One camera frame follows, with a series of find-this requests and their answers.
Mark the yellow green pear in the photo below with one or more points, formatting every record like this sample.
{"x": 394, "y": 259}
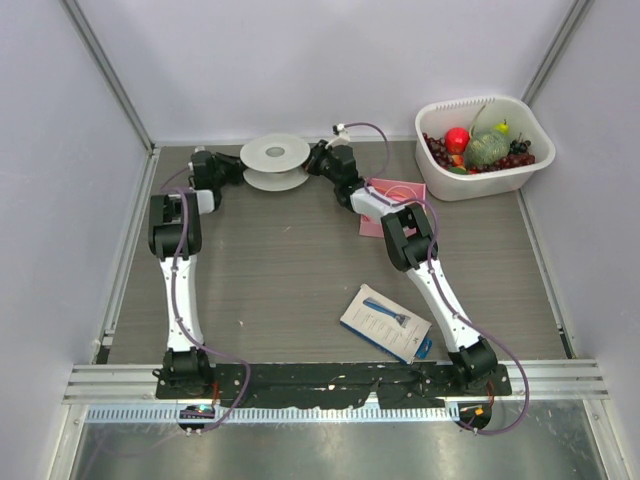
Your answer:
{"x": 502, "y": 127}

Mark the razor blister package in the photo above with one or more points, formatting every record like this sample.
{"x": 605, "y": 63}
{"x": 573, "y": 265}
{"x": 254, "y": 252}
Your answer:
{"x": 388, "y": 326}

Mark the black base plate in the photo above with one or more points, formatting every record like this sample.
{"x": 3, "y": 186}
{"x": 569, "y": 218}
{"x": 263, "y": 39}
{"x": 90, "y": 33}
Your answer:
{"x": 330, "y": 385}

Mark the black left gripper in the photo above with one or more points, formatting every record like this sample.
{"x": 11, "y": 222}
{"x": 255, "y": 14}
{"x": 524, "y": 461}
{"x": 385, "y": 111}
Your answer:
{"x": 234, "y": 164}

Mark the white perforated cable spool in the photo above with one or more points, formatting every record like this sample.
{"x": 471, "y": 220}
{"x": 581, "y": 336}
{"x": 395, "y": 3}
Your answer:
{"x": 274, "y": 163}

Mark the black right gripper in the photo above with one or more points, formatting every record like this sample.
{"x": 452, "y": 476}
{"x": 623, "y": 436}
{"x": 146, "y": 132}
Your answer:
{"x": 316, "y": 152}

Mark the red grape bunch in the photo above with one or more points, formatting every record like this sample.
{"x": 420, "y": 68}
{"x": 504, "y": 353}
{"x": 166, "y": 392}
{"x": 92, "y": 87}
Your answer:
{"x": 455, "y": 163}

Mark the white plastic basket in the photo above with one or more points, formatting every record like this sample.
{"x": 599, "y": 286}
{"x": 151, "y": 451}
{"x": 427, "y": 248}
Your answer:
{"x": 479, "y": 114}

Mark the pink open box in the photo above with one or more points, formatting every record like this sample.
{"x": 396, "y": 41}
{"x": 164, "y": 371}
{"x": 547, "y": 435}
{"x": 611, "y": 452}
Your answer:
{"x": 396, "y": 193}

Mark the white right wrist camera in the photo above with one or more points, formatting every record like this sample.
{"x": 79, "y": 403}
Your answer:
{"x": 341, "y": 136}

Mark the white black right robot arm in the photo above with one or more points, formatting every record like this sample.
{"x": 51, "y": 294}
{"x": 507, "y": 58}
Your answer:
{"x": 411, "y": 246}

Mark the red apple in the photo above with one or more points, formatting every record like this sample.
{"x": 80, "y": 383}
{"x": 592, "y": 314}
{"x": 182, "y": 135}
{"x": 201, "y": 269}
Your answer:
{"x": 456, "y": 140}

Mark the dark purple grape bunch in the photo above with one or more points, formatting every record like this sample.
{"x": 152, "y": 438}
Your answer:
{"x": 519, "y": 146}

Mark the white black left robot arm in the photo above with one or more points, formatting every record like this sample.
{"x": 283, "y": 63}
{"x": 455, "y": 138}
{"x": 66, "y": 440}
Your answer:
{"x": 175, "y": 238}

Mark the green melon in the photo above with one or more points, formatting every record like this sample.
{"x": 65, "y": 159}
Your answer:
{"x": 486, "y": 148}

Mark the white slotted cable duct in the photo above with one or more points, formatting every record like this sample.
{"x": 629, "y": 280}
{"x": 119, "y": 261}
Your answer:
{"x": 173, "y": 413}

